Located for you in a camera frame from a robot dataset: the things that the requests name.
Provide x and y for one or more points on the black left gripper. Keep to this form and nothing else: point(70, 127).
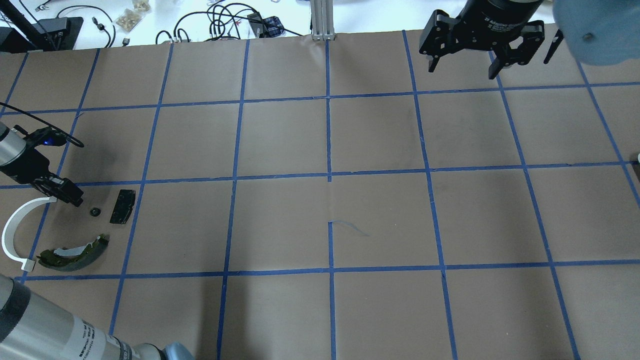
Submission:
point(25, 165)

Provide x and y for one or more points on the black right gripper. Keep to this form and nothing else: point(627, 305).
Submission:
point(492, 17)

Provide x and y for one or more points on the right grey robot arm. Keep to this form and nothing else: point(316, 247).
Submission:
point(597, 32)

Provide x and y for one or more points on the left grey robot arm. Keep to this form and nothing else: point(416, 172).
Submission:
point(32, 327)

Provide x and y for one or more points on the olive green brake shoe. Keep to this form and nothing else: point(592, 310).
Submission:
point(74, 259)

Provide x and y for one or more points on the black brake pad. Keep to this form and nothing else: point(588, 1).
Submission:
point(123, 206)

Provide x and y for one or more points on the black stand base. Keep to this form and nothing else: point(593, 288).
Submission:
point(26, 33)

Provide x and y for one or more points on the bag of small parts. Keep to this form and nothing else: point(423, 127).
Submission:
point(133, 15)

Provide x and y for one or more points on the white curved plastic bracket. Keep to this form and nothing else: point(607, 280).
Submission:
point(11, 226)

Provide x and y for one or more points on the aluminium extrusion post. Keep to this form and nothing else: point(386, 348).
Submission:
point(322, 20)

